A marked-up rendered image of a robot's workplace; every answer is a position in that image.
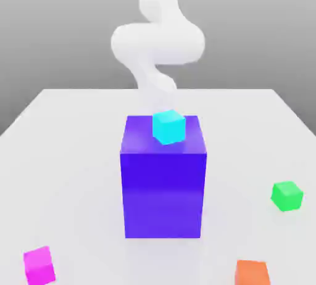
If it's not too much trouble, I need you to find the small green cube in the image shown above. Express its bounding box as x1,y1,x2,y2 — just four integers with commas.
270,180,304,212

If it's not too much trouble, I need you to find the small cyan cube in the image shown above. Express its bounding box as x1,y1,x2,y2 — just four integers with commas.
152,109,186,146

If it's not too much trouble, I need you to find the small magenta cube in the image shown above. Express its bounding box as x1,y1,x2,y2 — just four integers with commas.
23,246,57,285

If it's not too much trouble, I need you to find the large purple box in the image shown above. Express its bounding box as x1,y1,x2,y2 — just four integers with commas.
119,115,207,239

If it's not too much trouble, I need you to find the small orange cube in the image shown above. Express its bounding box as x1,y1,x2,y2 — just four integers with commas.
234,259,271,285

